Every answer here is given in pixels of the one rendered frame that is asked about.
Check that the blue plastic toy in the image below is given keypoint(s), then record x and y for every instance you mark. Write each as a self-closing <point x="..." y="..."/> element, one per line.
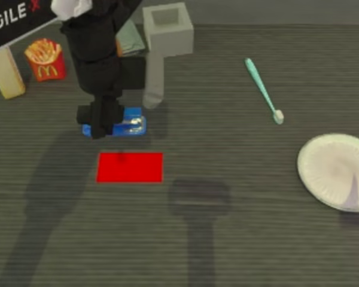
<point x="133" y="125"/>

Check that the red mat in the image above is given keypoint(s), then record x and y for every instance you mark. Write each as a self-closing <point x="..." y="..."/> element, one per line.
<point x="130" y="167"/>

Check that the grey-green folded cloth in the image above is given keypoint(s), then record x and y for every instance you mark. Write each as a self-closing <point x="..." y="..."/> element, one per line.
<point x="131" y="39"/>

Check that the red french fries box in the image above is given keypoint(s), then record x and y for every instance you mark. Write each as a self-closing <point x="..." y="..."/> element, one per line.
<point x="46" y="61"/>

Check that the beige block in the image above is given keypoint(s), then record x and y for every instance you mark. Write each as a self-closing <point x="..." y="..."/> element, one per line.
<point x="7" y="74"/>

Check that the black AgileX printed panel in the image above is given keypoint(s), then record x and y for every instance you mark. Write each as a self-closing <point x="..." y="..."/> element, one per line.
<point x="15" y="21"/>

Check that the teal toothbrush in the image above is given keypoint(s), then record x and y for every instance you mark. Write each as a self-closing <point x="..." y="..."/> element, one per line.
<point x="261" y="86"/>

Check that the white paper plate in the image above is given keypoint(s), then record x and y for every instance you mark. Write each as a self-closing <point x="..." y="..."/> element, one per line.
<point x="332" y="170"/>

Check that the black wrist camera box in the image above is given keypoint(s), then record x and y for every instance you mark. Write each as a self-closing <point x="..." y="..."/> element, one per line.
<point x="133" y="73"/>

